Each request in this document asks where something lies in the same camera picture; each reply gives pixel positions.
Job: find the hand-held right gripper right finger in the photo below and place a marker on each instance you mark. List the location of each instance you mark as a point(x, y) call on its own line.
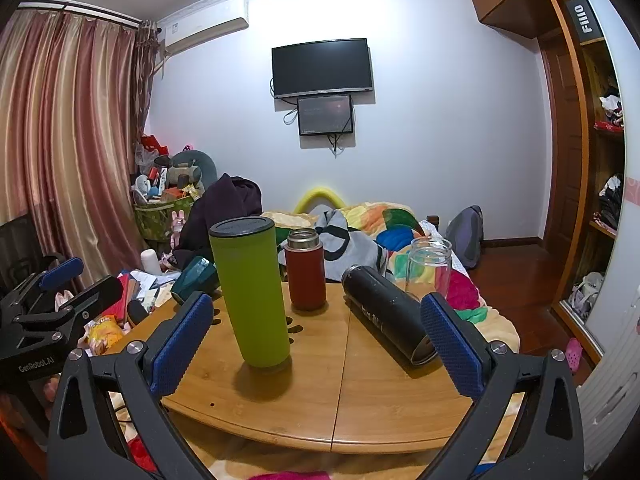
point(452, 345)

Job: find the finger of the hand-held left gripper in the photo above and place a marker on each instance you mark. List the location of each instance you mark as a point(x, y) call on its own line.
point(97, 294)
point(62, 269)

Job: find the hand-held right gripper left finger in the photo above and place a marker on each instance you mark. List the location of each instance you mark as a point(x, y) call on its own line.
point(177, 345)

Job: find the black bottle lying down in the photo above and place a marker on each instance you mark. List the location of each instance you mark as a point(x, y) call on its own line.
point(382, 310)

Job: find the green tumbler cup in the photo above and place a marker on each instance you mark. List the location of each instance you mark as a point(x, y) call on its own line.
point(252, 290)

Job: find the red thermos cup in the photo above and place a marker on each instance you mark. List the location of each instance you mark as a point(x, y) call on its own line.
point(306, 275)

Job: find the yellow snack bag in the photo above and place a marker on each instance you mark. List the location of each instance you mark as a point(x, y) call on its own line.
point(106, 332)

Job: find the black mesh chair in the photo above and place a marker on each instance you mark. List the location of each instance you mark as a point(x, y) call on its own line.
point(20, 250)

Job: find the white plastic bottle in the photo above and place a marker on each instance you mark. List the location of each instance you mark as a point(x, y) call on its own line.
point(150, 262)

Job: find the teal plastic container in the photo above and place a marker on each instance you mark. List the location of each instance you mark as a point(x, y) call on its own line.
point(195, 277)

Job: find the clear glass jar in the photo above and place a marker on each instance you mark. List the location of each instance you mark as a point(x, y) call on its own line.
point(429, 267)

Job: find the green storage basket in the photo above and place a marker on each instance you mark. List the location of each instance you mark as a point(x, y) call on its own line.
point(157, 217)

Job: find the pink bunny toy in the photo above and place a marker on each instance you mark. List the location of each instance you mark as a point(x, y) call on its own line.
point(178, 227)

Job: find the grey backpack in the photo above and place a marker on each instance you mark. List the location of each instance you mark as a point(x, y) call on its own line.
point(465, 237)

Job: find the striped pink curtain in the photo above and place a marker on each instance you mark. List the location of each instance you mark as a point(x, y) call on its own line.
point(65, 150)

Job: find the pink slipper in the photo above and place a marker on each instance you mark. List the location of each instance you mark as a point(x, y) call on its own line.
point(573, 352)

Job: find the colourful patchwork blanket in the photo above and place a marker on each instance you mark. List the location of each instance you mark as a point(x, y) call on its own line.
point(400, 232)

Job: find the round wooden folding table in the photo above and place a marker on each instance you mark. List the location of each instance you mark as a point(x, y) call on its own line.
point(320, 400)

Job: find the grey shoes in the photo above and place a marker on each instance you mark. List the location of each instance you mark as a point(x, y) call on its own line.
point(589, 291)

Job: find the dark hooded jacket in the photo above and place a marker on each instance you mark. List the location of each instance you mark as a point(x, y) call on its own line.
point(225, 205)

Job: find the grey and black garment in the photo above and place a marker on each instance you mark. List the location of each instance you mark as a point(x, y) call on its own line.
point(340, 240)

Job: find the grey plush toy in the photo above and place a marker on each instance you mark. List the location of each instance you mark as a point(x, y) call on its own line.
point(192, 170)

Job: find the white sliding wardrobe door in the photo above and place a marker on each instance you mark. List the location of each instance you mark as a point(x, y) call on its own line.
point(617, 360)

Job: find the yellow foam arch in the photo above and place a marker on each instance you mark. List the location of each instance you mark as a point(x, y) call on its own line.
point(320, 193)

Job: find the dark folded clothes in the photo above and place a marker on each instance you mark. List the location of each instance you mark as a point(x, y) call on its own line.
point(609, 205)

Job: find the wooden wardrobe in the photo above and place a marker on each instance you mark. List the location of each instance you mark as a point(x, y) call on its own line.
point(565, 160)

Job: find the small black monitor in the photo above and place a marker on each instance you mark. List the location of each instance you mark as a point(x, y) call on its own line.
point(325, 115)

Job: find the pile of folded clothes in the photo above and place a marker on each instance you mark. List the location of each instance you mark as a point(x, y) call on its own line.
point(611, 110)

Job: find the white air conditioner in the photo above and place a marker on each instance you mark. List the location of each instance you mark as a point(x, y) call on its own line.
point(205, 22)

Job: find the black box with white print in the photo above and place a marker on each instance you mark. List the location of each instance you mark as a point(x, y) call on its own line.
point(586, 19)

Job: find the black wall television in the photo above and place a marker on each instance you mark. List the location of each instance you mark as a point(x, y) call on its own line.
point(322, 67)

